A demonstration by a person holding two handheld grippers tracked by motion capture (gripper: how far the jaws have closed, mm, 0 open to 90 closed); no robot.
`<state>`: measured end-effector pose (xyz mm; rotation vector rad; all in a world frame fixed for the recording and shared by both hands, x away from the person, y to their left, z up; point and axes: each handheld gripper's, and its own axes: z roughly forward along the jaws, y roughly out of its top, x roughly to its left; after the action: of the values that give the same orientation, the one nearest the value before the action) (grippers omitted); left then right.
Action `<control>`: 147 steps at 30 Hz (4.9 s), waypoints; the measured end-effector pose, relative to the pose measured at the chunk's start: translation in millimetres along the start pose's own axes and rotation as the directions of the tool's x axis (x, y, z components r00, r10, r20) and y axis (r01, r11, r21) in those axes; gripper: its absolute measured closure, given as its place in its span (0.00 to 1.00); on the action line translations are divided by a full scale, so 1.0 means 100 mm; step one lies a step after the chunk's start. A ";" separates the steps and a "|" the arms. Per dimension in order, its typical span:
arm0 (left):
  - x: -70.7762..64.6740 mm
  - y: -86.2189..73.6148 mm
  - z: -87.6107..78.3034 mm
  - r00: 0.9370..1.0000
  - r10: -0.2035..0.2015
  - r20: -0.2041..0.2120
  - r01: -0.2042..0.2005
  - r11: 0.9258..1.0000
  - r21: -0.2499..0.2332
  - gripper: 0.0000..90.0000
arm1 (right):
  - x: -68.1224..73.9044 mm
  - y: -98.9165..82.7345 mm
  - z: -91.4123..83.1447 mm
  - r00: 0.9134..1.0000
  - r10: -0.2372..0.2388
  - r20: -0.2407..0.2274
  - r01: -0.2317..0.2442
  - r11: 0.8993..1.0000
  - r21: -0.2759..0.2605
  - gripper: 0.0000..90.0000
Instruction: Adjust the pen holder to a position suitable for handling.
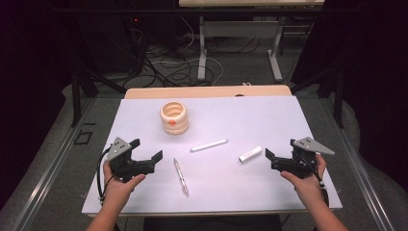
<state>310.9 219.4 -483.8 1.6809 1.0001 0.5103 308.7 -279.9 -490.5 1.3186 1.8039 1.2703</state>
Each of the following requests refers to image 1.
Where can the person's left hand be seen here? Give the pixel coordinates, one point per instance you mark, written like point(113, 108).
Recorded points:
point(117, 191)

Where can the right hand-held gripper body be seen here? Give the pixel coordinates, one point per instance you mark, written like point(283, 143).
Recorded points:
point(300, 163)

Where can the light wooden table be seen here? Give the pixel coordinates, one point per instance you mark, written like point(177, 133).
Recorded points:
point(192, 92)

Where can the long white marker pen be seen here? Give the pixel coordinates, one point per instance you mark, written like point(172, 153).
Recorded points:
point(208, 145)

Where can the clear ballpoint pen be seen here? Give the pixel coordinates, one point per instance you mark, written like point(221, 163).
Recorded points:
point(181, 176)

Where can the cream ringed pen holder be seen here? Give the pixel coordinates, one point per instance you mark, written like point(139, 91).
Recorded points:
point(174, 126)

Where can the black equipment with red light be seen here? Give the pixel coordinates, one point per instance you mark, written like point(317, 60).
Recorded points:
point(109, 48)

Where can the person's dark clothing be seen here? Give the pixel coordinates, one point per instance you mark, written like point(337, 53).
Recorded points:
point(211, 224)

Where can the short white tube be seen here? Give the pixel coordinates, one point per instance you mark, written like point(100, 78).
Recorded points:
point(250, 154)

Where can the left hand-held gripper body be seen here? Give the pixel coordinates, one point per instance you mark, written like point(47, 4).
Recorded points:
point(127, 165)

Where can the white-legged desk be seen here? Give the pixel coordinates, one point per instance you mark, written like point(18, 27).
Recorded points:
point(237, 29)

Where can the black metal stand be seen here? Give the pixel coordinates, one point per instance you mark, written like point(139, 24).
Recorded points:
point(337, 102)
point(76, 102)

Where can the large white table sheet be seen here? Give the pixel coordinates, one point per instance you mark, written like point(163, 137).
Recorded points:
point(224, 186)

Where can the person's right hand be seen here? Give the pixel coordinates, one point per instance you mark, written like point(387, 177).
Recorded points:
point(308, 187)

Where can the small white plug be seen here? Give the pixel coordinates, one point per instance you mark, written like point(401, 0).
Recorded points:
point(247, 83)

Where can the aluminium floor rail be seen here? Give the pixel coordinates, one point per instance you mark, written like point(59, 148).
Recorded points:
point(48, 179)
point(359, 170)

